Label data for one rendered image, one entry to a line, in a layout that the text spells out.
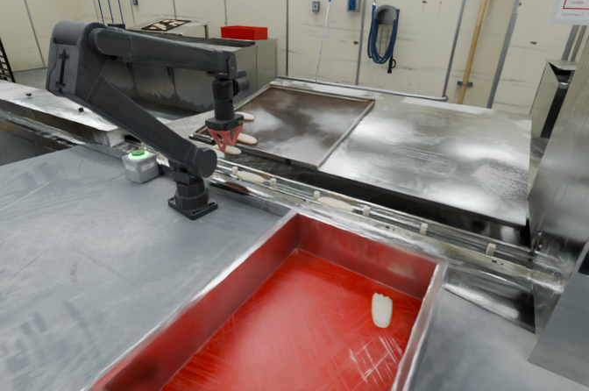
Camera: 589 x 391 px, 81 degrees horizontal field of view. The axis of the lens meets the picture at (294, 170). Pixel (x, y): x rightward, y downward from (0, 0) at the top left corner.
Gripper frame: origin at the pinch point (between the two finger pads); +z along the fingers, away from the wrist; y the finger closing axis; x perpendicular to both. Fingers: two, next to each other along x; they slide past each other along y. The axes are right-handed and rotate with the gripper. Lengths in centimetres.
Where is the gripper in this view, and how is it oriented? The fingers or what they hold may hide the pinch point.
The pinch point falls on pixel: (227, 146)
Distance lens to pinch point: 104.8
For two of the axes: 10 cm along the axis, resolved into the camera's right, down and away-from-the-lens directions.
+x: -8.6, -2.4, 4.5
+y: 5.1, -3.8, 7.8
